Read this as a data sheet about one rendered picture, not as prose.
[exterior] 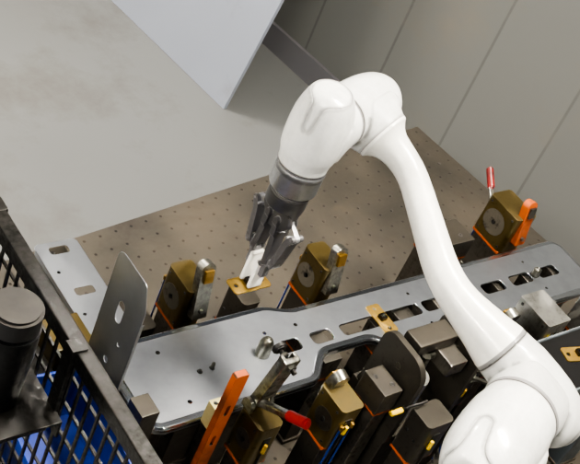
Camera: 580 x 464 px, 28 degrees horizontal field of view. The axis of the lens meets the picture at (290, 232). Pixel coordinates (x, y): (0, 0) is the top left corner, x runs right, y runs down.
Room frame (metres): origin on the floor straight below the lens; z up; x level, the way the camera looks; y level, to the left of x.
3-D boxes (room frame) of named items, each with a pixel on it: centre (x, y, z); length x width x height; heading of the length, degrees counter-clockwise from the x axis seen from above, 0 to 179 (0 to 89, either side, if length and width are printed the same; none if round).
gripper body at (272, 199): (1.63, 0.03, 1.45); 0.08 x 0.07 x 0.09; 51
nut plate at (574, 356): (1.96, -0.67, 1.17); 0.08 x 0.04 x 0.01; 126
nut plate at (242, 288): (1.63, 0.03, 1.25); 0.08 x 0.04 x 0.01; 141
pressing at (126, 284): (1.44, 0.21, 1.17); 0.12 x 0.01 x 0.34; 50
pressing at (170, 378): (2.01, -0.28, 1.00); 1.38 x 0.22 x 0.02; 140
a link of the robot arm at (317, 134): (1.64, 0.03, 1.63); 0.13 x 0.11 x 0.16; 161
